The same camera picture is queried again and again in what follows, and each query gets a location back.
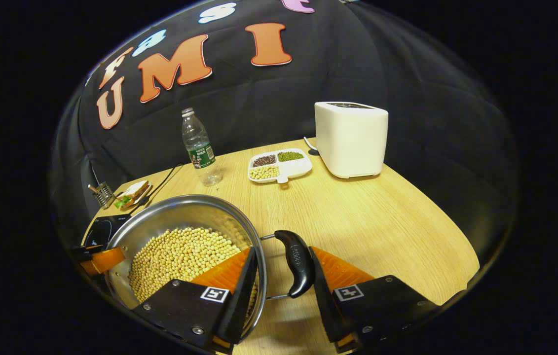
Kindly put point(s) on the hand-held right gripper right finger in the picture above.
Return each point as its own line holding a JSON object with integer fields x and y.
{"x": 328, "y": 310}

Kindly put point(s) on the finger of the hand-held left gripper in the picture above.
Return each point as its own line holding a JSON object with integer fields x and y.
{"x": 106, "y": 260}

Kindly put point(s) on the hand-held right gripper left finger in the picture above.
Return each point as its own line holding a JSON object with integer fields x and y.
{"x": 239, "y": 305}

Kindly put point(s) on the black induction cooktop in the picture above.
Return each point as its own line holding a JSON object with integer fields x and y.
{"x": 106, "y": 229}

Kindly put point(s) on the sandwich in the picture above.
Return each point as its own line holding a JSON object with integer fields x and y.
{"x": 133, "y": 194}

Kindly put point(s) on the pile of soybeans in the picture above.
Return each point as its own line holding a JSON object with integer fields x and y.
{"x": 180, "y": 256}

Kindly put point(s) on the white divided dish of beans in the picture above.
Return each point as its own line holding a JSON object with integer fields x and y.
{"x": 293, "y": 168}

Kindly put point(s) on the clear plastic water bottle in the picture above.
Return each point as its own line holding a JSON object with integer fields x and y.
{"x": 201, "y": 148}

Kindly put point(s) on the white toaster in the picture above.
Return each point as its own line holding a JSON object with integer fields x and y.
{"x": 350, "y": 143}

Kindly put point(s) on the black backdrop cloth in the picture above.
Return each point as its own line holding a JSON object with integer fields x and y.
{"x": 357, "y": 64}

